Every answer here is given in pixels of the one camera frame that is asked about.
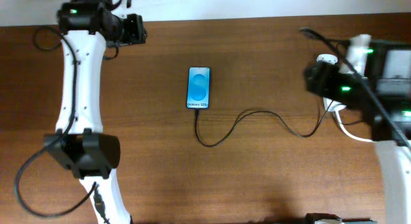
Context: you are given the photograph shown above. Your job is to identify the blue Galaxy smartphone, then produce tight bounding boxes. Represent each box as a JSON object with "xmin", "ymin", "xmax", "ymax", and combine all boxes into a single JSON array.
[{"xmin": 186, "ymin": 67, "xmax": 211, "ymax": 109}]

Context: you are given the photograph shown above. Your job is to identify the black USB charging cable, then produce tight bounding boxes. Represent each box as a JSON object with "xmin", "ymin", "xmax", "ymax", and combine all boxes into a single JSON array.
[{"xmin": 194, "ymin": 100, "xmax": 335, "ymax": 148}]

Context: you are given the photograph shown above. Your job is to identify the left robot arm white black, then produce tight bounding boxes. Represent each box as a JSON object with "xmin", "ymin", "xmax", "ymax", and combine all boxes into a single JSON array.
[{"xmin": 44, "ymin": 0, "xmax": 147, "ymax": 223}]

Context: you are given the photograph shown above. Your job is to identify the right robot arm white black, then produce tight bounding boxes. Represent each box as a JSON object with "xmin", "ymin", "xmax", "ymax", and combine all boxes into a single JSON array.
[{"xmin": 304, "ymin": 39, "xmax": 410, "ymax": 223}]

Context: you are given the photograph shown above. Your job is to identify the white USB charger adapter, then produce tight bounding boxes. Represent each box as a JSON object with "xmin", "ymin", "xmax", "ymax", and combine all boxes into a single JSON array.
[{"xmin": 316, "ymin": 54, "xmax": 338, "ymax": 65}]

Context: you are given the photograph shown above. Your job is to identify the white power strip red switches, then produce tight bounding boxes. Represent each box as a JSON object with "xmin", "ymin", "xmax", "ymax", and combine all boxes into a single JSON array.
[{"xmin": 323, "ymin": 98, "xmax": 346, "ymax": 112}]

